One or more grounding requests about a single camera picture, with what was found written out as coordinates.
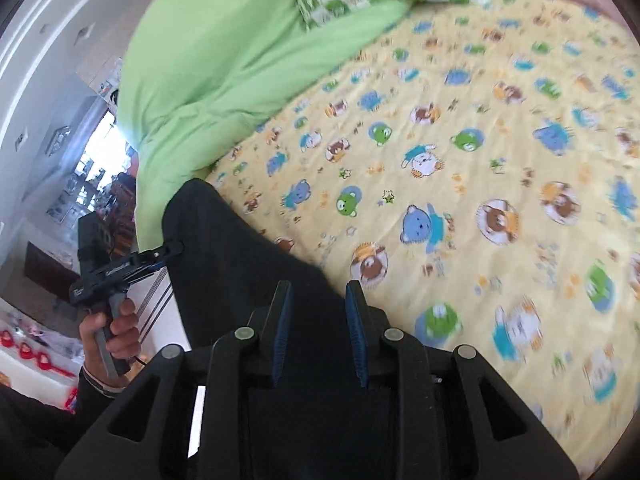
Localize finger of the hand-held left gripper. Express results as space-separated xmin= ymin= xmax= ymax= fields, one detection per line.
xmin=134 ymin=241 xmax=185 ymax=272

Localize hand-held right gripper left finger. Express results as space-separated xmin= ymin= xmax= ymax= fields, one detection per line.
xmin=54 ymin=280 xmax=293 ymax=480

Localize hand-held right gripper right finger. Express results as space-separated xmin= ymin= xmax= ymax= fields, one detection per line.
xmin=345 ymin=280 xmax=581 ymax=480

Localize black pants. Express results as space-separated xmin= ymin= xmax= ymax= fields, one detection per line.
xmin=161 ymin=178 xmax=401 ymax=480

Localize person's left forearm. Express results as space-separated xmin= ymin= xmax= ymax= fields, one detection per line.
xmin=0 ymin=362 xmax=132 ymax=480

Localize person's left hand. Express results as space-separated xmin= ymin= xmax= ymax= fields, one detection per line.
xmin=79 ymin=299 xmax=141 ymax=389

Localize dark wooden cabinet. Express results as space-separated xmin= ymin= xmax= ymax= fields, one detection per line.
xmin=24 ymin=241 xmax=82 ymax=306

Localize red toys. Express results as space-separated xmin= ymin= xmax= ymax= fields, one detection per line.
xmin=0 ymin=327 xmax=81 ymax=413

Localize green blanket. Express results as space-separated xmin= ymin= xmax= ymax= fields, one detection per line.
xmin=116 ymin=0 xmax=413 ymax=252

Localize yellow bear print bed sheet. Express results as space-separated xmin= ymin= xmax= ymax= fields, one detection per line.
xmin=202 ymin=0 xmax=640 ymax=478

